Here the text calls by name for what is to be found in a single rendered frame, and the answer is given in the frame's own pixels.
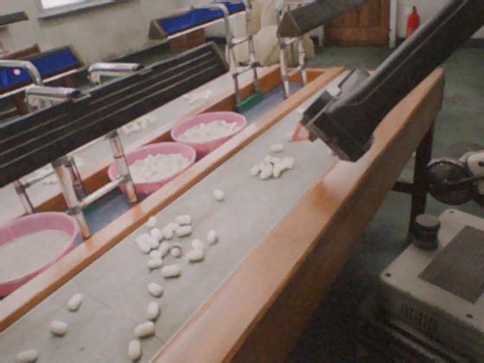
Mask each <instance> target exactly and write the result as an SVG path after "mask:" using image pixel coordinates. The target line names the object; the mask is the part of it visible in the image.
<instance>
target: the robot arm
mask: <svg viewBox="0 0 484 363"><path fill-rule="evenodd" d="M483 26H484V0H445V1H444V2H443V4H442V5H441V6H440V7H439V8H438V9H437V10H435V11H434V12H433V13H432V14H431V15H430V16H429V18H428V19H427V20H426V21H425V22H424V23H423V24H421V25H420V26H419V27H418V28H417V29H416V31H415V32H414V33H413V34H412V35H411V36H410V37H409V38H407V39H406V40H405V41H404V42H403V43H402V45H401V46H400V47H399V48H398V49H397V50H396V51H395V52H393V53H392V54H391V55H390V56H389V57H388V58H387V60H386V61H385V62H384V63H383V64H382V65H381V66H379V67H378V68H377V69H376V70H375V71H374V72H373V74H370V73H369V72H368V71H367V70H366V69H365V68H364V67H363V66H362V65H359V66H358V67H354V69H353V70H351V72H350V73H349V74H348V75H347V76H346V77H345V78H344V79H343V80H341V82H340V83H339V84H338V85H337V86H338V87H339V88H340V91H338V92H337V93H336V94H335V95H331V94H330V93H329V92H328V91H327V90H326V89H325V90H324V92H322V94H321V95H319V96H318V97H317V98H316V99H315V100H314V101H313V102H312V103H310V105H309V108H308V109H307V110H306V111H303V112H302V114H303V115H304V116H303V117H301V118H300V119H299V120H298V122H297V125H296V128H295V130H294V132H293V135H292V140H293V141H294V142H300V141H310V142H311V143H313V142H314V141H315V140H317V139H318V138H320V139H321V140H322V141H323V142H324V143H325V144H326V145H327V146H328V147H329V148H330V149H331V150H332V151H333V152H334V153H335V154H336V155H337V156H338V158H339V159H340V160H341V161H343V162H352V163H357V162H358V161H359V160H360V159H361V157H363V155H365V153H367V151H369V150H370V149H371V147H372V146H373V142H374V138H375V136H374V135H373V133H374V132H375V131H376V129H377V127H378V126H379V124H380V123H381V122H382V121H383V119H384V118H385V117H386V116H387V115H388V114H390V112H391V110H392V109H393V108H394V107H395V106H396V105H397V104H399V103H400V102H401V101H402V100H403V99H405V97H406V96H407V95H409V94H410V93H411V92H412V91H413V90H414V89H415V88H416V87H417V86H419V84H421V83H422V82H423V81H424V80H425V79H426V78H428V77H429V76H430V75H431V74H432V73H433V71H434V70H436V69H438V68H439V67H440V66H441V65H442V64H443V63H444V62H445V61H446V60H447V59H448V58H449V57H450V56H451V55H452V54H453V53H454V52H455V51H457V50H458V49H459V48H460V46H461V45H462V44H463V43H464V42H467V41H468V40H469V39H470V38H471V37H472V36H473V34H474V33H476V32H477V31H478V30H479V29H481V28H482V27H483ZM302 127H303V128H304V129H305V130H306V131H307V132H308V134H306V135H303V136H300V137H299V136H298V135H297V134H298V133H299V131H300V129H301V128H302Z"/></svg>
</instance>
